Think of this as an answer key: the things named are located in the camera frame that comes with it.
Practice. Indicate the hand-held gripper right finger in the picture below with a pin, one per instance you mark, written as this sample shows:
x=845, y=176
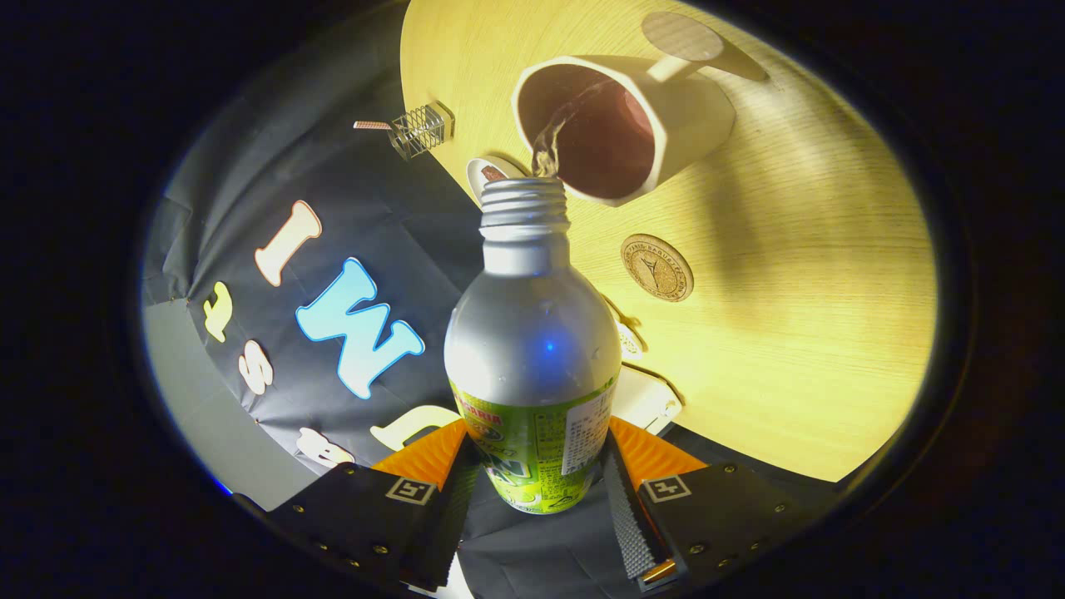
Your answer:
x=628, y=524

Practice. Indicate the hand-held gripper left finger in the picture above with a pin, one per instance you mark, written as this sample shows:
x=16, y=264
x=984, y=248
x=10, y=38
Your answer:
x=445, y=524

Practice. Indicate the silver bottle with green label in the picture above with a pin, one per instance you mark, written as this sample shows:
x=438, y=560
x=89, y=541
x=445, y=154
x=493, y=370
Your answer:
x=532, y=333

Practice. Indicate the round cork coaster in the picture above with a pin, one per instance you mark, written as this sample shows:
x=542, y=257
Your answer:
x=657, y=268

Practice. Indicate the white toaster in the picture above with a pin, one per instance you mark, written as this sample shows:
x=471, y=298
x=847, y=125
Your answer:
x=645, y=399

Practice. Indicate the white divided dish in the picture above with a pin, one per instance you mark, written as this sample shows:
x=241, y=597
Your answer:
x=630, y=339

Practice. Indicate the light wooden table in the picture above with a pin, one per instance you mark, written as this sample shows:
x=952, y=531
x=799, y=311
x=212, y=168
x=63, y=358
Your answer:
x=790, y=333

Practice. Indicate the white oval plate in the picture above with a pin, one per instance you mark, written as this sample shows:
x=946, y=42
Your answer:
x=477, y=176

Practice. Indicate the reddish brown meat slice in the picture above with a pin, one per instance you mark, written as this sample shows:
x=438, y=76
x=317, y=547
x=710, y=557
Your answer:
x=493, y=173

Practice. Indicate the black backdrop cloth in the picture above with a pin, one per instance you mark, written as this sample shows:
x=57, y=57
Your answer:
x=250, y=208

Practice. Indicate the pink striped straw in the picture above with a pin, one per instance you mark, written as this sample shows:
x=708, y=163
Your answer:
x=372, y=126

